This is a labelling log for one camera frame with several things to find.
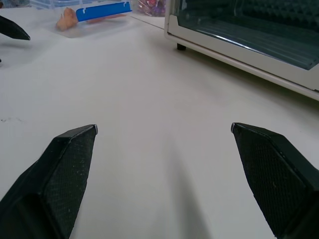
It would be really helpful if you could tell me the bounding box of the bag of colourful small items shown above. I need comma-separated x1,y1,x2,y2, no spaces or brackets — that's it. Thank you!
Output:
137,0,167,17

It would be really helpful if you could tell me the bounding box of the clear plastic container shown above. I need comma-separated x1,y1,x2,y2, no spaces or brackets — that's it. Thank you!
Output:
51,0,135,38

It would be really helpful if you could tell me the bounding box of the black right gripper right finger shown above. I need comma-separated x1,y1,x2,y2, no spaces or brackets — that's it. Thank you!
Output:
231,122,319,239

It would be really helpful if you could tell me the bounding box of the tan chicken drumstick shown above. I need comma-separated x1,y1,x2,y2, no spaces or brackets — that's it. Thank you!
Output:
55,7,77,31

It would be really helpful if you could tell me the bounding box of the white toaster oven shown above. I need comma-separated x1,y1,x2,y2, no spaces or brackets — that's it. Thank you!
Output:
163,0,319,102

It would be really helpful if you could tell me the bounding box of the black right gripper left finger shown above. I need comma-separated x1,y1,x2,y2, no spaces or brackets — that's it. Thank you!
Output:
0,124,99,239

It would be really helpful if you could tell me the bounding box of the clear plastic storage box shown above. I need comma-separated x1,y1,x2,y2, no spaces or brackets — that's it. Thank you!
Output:
29,0,83,12

